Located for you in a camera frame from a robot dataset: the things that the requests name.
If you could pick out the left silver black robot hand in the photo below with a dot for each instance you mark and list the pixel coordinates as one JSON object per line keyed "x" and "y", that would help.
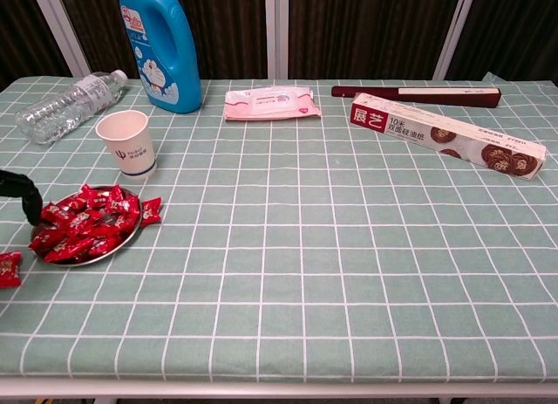
{"x": 30, "y": 194}

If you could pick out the red candy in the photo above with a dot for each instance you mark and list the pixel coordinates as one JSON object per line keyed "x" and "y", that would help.
{"x": 87, "y": 234}
{"x": 104, "y": 245}
{"x": 96, "y": 198}
{"x": 56, "y": 214}
{"x": 115, "y": 225}
{"x": 115, "y": 199}
{"x": 150, "y": 212}
{"x": 67, "y": 250}
{"x": 8, "y": 269}
{"x": 43, "y": 240}
{"x": 77, "y": 202}
{"x": 131, "y": 212}
{"x": 83, "y": 221}

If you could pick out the round steel plate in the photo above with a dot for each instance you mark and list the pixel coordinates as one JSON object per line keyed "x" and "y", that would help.
{"x": 126, "y": 240}

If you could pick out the white paper cup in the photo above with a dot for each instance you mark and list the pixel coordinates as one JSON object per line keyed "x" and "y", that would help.
{"x": 131, "y": 155}

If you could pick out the blue detergent bottle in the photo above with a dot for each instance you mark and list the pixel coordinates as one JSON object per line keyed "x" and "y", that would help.
{"x": 174, "y": 72}

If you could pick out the clear plastic water bottle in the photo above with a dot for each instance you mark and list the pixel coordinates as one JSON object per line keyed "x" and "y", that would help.
{"x": 65, "y": 107}

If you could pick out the dark curtain partition panel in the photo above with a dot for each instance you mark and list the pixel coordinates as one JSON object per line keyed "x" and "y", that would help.
{"x": 362, "y": 29}
{"x": 22, "y": 29}
{"x": 514, "y": 29}
{"x": 226, "y": 29}

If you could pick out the pink wet wipes pack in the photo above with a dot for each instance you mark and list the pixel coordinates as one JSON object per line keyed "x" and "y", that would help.
{"x": 270, "y": 105}

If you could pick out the green checked tablecloth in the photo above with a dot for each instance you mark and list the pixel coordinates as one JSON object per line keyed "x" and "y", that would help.
{"x": 305, "y": 269}

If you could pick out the dark red long box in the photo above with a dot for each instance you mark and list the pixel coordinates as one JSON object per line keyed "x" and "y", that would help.
{"x": 370, "y": 92}

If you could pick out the baking paper roll box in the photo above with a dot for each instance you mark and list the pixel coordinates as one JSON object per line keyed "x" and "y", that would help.
{"x": 392, "y": 120}

